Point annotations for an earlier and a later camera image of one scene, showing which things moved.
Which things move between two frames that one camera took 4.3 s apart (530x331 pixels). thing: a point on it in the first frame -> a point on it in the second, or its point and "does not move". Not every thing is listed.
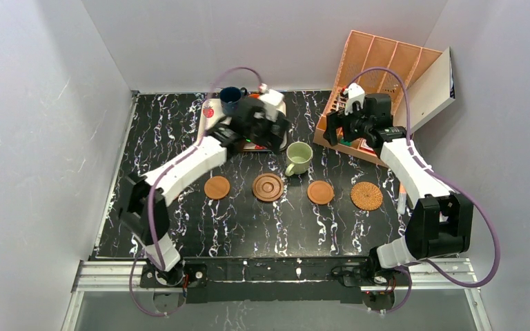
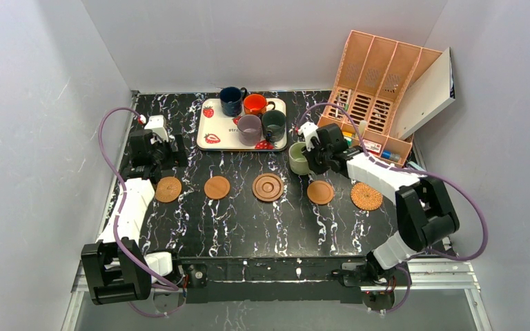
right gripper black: [335, 126] -> [313, 158]
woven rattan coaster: [366, 196] does not move
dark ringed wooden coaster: [267, 187] does not move
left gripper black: [250, 114] -> [169, 152]
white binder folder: [430, 91] does not move
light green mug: [298, 156] does not move
